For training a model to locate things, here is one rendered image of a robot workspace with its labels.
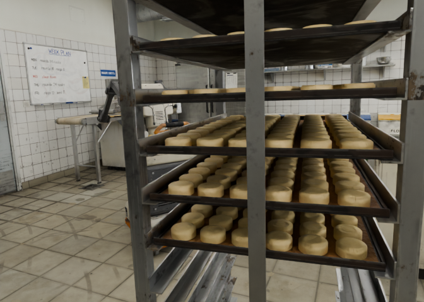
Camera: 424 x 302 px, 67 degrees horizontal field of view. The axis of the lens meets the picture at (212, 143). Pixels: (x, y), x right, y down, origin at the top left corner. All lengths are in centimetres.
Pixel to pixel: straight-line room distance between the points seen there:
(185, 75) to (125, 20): 550
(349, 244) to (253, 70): 34
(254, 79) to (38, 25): 493
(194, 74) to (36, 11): 261
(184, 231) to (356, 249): 31
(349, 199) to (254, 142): 18
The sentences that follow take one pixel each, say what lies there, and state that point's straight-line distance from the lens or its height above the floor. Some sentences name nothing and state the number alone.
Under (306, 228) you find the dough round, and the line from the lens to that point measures 66.
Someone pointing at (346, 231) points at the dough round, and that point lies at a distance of 66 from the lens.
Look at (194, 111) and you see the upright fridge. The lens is 600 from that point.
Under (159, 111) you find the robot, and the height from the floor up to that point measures 108.
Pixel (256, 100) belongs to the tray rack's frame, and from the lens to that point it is 51.
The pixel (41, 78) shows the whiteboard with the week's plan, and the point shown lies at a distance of 520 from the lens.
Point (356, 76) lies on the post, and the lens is 112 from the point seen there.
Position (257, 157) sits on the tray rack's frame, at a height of 113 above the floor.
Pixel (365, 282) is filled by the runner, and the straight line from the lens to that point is 74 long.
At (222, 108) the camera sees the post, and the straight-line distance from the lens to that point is 115.
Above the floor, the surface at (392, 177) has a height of 67.
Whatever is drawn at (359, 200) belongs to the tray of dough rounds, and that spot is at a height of 106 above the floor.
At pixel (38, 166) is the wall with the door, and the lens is 517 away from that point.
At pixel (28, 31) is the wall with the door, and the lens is 521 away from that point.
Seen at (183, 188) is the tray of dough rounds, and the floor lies 106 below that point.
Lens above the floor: 124
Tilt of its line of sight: 9 degrees down
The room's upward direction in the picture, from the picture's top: 2 degrees counter-clockwise
